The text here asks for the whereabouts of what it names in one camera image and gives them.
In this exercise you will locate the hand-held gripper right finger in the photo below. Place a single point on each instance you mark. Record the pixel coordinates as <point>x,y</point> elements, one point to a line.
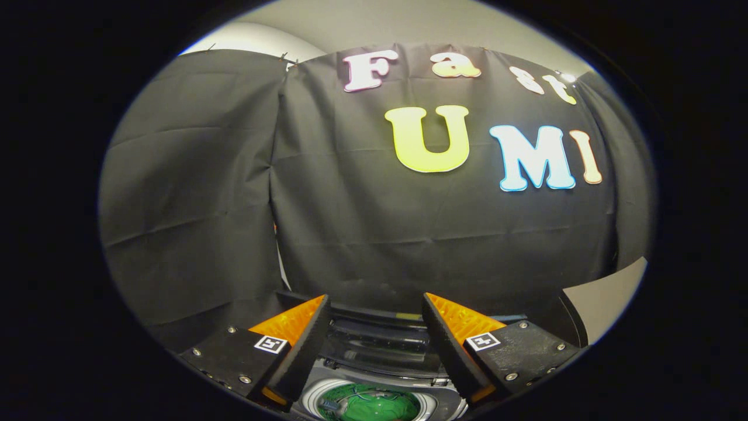
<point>450,345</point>

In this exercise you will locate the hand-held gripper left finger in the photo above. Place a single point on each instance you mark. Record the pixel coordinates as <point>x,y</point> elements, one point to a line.
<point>304,351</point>

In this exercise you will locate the green polo shirt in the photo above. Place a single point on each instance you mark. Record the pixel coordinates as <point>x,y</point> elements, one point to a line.
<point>374,406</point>

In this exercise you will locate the black backdrop cloth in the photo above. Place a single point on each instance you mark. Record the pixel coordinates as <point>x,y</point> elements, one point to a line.
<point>380,234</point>

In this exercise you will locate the small ceiling light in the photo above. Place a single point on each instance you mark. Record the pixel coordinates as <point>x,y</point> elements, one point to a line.
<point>567,77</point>

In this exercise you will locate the beige cabinet with dark frame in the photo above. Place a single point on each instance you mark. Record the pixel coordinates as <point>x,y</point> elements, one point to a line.
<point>608,298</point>

